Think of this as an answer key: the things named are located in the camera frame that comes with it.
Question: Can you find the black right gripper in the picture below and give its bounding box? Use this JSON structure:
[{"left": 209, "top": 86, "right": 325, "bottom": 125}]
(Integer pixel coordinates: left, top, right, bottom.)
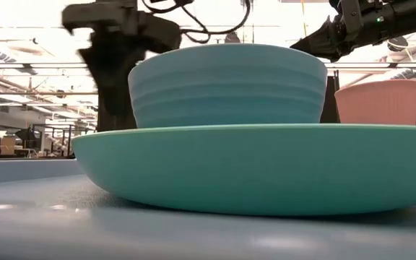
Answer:
[{"left": 290, "top": 0, "right": 399, "bottom": 63}]

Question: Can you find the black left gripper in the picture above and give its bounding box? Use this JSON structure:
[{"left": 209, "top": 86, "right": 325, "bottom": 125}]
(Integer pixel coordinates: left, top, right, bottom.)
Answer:
[{"left": 61, "top": 0, "right": 183, "bottom": 118}]

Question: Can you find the pink plastic cup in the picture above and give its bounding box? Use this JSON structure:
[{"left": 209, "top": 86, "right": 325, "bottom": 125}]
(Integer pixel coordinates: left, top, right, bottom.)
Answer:
[{"left": 334, "top": 79, "right": 416, "bottom": 126}]

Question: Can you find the blue ribbed bowl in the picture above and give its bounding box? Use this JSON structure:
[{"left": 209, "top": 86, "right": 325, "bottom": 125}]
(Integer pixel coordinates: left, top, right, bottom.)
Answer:
[{"left": 127, "top": 43, "right": 329, "bottom": 129}]

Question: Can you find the teal plate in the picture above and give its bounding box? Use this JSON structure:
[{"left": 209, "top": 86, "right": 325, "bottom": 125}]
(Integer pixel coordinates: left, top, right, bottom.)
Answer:
[{"left": 71, "top": 123, "right": 416, "bottom": 217}]

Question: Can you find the blue plastic tray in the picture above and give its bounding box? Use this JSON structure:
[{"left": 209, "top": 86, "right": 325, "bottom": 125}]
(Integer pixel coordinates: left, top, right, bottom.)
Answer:
[{"left": 0, "top": 158, "right": 416, "bottom": 260}]

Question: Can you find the round hanging ceiling fixture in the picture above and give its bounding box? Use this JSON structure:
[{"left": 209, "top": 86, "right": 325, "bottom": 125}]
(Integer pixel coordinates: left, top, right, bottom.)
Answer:
[{"left": 223, "top": 31, "right": 242, "bottom": 45}]

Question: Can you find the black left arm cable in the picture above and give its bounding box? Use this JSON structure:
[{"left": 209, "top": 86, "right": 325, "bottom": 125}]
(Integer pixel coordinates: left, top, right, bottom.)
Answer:
[{"left": 141, "top": 0, "right": 254, "bottom": 45}]

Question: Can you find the background black workstation frame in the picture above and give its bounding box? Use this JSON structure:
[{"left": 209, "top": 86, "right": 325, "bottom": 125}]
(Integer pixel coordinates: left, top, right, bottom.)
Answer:
[{"left": 14, "top": 123, "right": 99, "bottom": 159}]

